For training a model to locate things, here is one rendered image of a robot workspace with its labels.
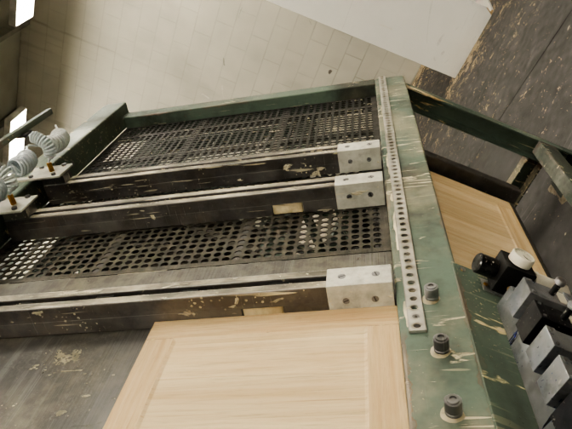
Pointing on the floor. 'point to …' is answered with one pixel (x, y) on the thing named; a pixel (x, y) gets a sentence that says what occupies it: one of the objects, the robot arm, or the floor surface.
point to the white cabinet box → (406, 25)
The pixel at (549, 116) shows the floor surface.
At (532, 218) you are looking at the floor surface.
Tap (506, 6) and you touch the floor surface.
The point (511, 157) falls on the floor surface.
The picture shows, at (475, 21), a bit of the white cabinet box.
